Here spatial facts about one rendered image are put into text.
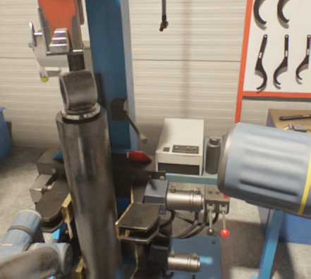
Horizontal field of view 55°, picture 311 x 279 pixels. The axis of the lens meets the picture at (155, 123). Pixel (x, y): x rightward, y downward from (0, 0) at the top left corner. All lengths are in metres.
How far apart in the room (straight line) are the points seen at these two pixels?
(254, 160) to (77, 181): 0.97
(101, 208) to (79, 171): 0.23
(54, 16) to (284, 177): 0.76
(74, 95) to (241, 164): 0.81
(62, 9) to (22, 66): 2.87
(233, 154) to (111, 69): 1.17
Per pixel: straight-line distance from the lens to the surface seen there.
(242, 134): 0.57
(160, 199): 1.52
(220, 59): 3.19
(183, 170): 1.57
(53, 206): 1.59
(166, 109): 3.40
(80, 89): 1.21
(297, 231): 2.78
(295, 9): 3.17
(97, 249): 1.66
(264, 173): 0.55
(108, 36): 1.59
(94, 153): 1.30
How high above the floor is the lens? 2.00
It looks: 27 degrees down
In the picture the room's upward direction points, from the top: 2 degrees counter-clockwise
